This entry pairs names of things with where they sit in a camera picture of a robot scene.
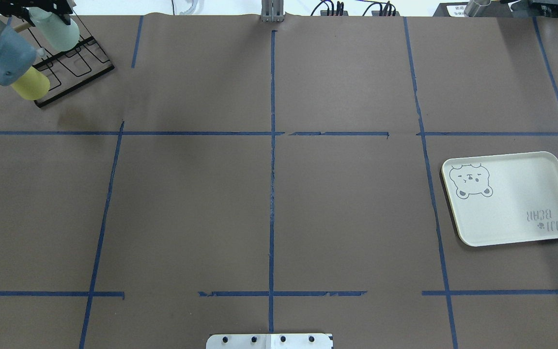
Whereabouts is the green plastic cup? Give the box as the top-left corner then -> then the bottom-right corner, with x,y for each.
28,7 -> 80,51

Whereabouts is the white bear print tray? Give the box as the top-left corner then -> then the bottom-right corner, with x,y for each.
441,152 -> 558,247

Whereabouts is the yellow plastic cup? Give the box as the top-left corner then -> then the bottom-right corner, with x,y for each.
11,66 -> 50,101

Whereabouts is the silver metal cylinder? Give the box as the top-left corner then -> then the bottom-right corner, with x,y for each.
464,0 -> 492,17

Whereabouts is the aluminium frame post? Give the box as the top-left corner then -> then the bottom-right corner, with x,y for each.
261,0 -> 285,23

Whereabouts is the white metal base plate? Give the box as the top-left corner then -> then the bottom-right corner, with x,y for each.
205,333 -> 334,349

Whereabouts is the black wire cup rack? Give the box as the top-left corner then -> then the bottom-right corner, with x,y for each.
25,16 -> 114,108

